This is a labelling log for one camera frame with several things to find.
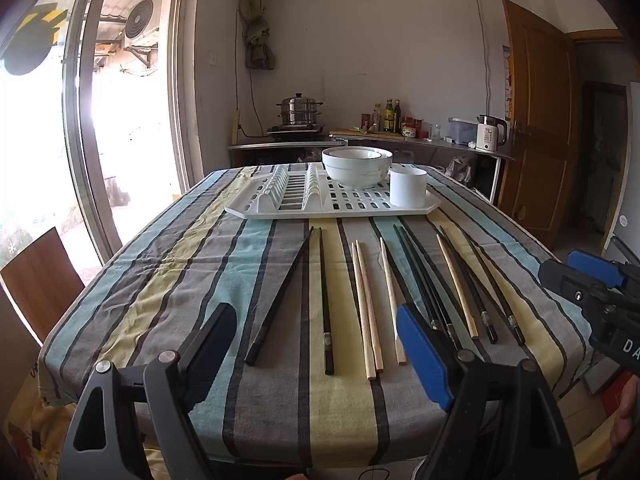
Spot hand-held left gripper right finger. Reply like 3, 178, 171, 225
395, 302, 581, 480

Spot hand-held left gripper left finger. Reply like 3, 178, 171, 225
59, 302, 238, 480

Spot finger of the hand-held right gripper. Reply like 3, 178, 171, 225
538, 259, 601, 311
567, 249, 628, 291

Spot wooden chopstick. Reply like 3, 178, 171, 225
435, 234, 480, 340
351, 242, 377, 381
356, 240, 385, 373
379, 237, 408, 366

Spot white cup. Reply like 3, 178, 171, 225
389, 167, 428, 207

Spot person's right hand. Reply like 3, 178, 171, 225
609, 374, 640, 448

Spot white appliance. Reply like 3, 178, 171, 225
602, 82, 640, 261

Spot striped tablecloth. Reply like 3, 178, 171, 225
37, 162, 608, 471

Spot plastic bag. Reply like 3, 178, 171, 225
445, 155, 476, 186

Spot white electric kettle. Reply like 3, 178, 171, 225
475, 114, 511, 152

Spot wooden door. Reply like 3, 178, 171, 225
495, 0, 583, 251

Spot white dish drying rack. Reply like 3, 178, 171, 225
224, 161, 442, 219

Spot clear plastic container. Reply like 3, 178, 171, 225
446, 117, 482, 145

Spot wooden chair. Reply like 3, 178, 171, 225
0, 226, 86, 346

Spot white bowl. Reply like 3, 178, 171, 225
321, 147, 394, 190
345, 146, 395, 181

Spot steel stove stand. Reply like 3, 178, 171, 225
228, 137, 333, 167

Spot wooden cutting board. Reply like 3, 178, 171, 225
329, 129, 406, 140

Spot black gas stove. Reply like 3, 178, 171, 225
266, 124, 327, 137

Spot steel steamer pot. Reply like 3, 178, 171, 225
276, 92, 323, 127

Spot sliding glass door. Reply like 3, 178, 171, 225
0, 0, 206, 281

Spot outdoor air conditioner unit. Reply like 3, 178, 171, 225
122, 0, 168, 41

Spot yellow and black sign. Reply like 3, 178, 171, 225
2, 2, 68, 77

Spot wall calendar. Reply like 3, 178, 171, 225
501, 45, 514, 121

